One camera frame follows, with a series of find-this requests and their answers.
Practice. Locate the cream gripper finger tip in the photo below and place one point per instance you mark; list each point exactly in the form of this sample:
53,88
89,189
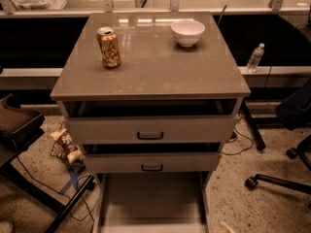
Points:
227,227

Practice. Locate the grey drawer cabinet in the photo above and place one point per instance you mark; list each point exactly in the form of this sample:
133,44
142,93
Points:
153,66

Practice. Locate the black table leg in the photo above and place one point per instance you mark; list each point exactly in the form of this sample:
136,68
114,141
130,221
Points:
259,140

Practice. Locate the snack bag in basket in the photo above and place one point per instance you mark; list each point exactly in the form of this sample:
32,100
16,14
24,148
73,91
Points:
70,149

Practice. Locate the clear plastic water bottle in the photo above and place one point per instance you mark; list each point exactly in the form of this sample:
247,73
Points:
255,58

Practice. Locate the white ceramic bowl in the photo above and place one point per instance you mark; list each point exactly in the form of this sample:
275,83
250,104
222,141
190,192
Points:
187,32

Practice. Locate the orange soda can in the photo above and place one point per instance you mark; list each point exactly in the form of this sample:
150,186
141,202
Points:
108,42

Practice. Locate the dark chair at left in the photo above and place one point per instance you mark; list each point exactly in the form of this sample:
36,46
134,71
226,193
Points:
19,129

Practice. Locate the top drawer with handle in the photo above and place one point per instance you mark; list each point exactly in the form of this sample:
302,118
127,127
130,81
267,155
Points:
103,122

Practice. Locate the drawer with handle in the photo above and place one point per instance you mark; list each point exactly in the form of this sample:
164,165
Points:
103,122
136,158

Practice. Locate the middle drawer with handle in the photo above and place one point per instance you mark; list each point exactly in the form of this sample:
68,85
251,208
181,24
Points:
136,158

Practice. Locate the small wire basket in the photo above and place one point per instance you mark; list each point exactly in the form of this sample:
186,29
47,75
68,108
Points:
58,152

